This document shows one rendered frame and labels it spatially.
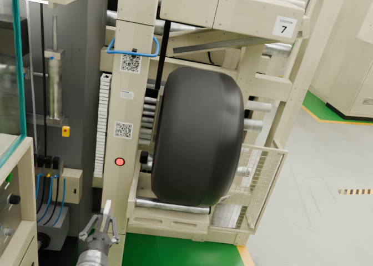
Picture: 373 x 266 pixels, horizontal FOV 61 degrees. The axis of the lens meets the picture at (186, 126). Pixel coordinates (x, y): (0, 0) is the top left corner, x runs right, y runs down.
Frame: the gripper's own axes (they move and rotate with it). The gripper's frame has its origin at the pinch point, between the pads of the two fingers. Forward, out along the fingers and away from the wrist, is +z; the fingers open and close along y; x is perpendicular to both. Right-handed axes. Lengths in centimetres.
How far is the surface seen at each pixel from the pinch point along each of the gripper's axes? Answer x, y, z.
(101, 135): -11.2, 8.8, 30.2
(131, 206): 13.9, -7.8, 17.7
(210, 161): -20.5, -33.7, 8.6
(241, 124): -32, -44, 18
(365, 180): 107, -268, 202
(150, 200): 14.0, -15.6, 22.6
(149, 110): -6, -9, 71
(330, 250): 107, -173, 91
